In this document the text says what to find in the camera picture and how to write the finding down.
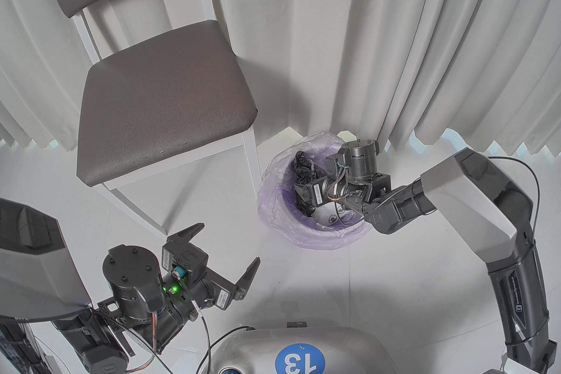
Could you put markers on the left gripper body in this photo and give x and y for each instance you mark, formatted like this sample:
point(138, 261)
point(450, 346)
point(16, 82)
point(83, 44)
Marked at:
point(179, 319)

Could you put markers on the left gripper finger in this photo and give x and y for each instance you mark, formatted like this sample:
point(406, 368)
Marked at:
point(186, 234)
point(246, 280)

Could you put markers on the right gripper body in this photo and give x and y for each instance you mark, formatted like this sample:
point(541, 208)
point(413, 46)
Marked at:
point(337, 194)

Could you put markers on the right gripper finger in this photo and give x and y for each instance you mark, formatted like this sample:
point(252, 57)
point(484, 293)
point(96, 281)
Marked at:
point(303, 196)

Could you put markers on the purple plastic bag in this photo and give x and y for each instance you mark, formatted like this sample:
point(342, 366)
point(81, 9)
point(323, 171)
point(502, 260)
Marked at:
point(276, 210)

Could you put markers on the black plastic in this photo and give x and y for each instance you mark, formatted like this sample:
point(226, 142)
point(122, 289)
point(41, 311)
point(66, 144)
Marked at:
point(302, 164)

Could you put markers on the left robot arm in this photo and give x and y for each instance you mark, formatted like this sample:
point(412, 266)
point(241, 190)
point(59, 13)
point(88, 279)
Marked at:
point(44, 267)

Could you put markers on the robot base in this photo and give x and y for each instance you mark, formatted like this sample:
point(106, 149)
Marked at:
point(350, 350)

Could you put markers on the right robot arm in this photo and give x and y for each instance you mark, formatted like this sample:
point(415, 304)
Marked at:
point(473, 197)

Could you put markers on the white trash bin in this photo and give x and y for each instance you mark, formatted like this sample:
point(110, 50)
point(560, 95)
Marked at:
point(350, 232)

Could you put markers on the white chair with grey seat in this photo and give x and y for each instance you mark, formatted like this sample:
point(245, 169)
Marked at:
point(175, 100)

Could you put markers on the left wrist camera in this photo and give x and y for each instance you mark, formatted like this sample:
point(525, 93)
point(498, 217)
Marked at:
point(190, 260)

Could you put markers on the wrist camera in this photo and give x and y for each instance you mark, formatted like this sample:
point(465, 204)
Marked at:
point(332, 166)
point(190, 260)

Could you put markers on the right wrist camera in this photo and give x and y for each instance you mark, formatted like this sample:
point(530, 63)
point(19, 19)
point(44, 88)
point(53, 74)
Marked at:
point(332, 166)

